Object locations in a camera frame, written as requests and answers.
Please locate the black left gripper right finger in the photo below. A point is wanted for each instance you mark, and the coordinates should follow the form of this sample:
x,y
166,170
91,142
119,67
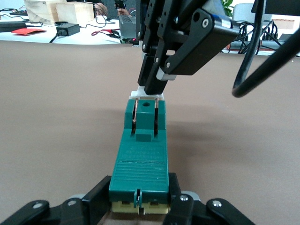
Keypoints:
x,y
185,211

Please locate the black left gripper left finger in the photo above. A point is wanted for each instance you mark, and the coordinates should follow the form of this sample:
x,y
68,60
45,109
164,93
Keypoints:
x,y
96,201

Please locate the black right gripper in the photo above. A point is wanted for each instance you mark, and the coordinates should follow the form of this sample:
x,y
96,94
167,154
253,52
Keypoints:
x,y
185,5

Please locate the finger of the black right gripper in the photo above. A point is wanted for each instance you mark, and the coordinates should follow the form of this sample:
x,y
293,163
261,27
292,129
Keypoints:
x,y
145,70

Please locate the green knife load switch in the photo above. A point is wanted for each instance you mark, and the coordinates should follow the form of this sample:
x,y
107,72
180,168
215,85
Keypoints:
x,y
140,173

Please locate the grey metal power supply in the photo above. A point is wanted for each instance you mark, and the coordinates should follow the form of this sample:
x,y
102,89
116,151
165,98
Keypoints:
x,y
127,28

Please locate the green potted plant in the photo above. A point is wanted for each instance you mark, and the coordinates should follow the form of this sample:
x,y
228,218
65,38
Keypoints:
x,y
227,7

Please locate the grey office chair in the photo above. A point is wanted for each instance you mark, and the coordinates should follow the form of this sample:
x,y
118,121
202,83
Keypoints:
x,y
243,11

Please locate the white work desk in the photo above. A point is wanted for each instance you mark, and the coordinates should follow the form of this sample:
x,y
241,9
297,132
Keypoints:
x,y
70,39

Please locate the black power adapter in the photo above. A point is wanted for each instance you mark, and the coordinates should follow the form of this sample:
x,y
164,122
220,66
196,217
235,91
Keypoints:
x,y
69,29

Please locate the small light wooden box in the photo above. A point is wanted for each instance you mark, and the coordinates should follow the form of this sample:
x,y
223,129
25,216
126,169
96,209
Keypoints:
x,y
77,12

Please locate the black computer monitor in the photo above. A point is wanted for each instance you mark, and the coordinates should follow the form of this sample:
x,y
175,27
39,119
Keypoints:
x,y
281,5

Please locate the brown table cover sheet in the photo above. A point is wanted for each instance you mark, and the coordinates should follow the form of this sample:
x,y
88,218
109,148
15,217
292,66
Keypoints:
x,y
58,117

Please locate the large light wooden box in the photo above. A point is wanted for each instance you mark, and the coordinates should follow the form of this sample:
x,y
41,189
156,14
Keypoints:
x,y
42,11

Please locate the red paper sheet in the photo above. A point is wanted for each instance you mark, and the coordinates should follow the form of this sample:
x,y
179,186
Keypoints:
x,y
27,31

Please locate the black flat keyboard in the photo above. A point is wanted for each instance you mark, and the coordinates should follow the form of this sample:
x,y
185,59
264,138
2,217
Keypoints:
x,y
11,26

